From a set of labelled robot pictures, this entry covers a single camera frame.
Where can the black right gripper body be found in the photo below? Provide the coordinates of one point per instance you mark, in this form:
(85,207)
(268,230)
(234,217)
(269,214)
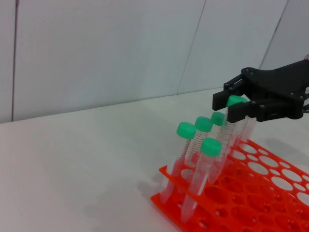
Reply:
(272,83)

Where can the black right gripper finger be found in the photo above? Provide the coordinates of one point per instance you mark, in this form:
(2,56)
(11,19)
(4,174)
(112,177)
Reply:
(241,113)
(219,100)

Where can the test tube with black graduations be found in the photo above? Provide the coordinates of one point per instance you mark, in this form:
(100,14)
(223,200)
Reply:
(235,100)

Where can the orange plastic test tube rack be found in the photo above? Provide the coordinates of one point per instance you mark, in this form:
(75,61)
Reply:
(253,193)

